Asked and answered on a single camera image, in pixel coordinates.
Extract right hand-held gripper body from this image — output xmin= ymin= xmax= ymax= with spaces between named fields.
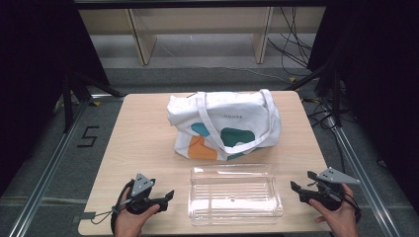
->
xmin=298 ymin=167 xmax=361 ymax=212

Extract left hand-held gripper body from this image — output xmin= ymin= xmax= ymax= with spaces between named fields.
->
xmin=126 ymin=173 xmax=169 ymax=215

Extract clear plastic container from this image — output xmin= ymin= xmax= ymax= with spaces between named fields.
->
xmin=188 ymin=163 xmax=285 ymax=227

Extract white tote bag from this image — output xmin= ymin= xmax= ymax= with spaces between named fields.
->
xmin=166 ymin=88 xmax=283 ymax=162

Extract person's left hand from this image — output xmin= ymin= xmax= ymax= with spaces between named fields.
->
xmin=113 ymin=188 xmax=162 ymax=237

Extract person's right hand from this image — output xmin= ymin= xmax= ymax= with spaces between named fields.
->
xmin=308 ymin=183 xmax=360 ymax=237

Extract grey tape piece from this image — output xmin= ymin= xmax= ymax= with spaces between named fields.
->
xmin=72 ymin=211 xmax=97 ymax=225

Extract black tape numeral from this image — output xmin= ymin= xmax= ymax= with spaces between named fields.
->
xmin=76 ymin=125 xmax=100 ymax=149

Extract black tripod stand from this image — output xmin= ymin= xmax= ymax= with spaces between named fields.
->
xmin=61 ymin=69 xmax=125 ymax=133
xmin=284 ymin=57 xmax=344 ymax=128

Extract black curtain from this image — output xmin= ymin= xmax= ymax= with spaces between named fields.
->
xmin=0 ymin=0 xmax=111 ymax=196
xmin=306 ymin=0 xmax=419 ymax=216

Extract light wooden desk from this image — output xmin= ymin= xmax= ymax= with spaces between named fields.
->
xmin=78 ymin=6 xmax=327 ymax=66

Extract aluminium floor rail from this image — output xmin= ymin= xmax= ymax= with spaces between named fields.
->
xmin=7 ymin=94 xmax=126 ymax=237
xmin=330 ymin=123 xmax=401 ymax=237

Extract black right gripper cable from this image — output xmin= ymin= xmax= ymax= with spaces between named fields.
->
xmin=342 ymin=192 xmax=363 ymax=225

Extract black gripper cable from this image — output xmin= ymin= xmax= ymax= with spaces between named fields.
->
xmin=90 ymin=179 xmax=136 ymax=235
xmin=342 ymin=192 xmax=363 ymax=225

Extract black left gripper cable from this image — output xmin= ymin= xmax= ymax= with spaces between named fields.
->
xmin=90 ymin=179 xmax=136 ymax=235

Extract black floor cables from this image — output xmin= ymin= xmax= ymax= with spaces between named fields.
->
xmin=300 ymin=94 xmax=348 ymax=174

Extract bundle of black cables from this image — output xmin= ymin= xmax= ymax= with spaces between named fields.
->
xmin=266 ymin=6 xmax=314 ymax=77

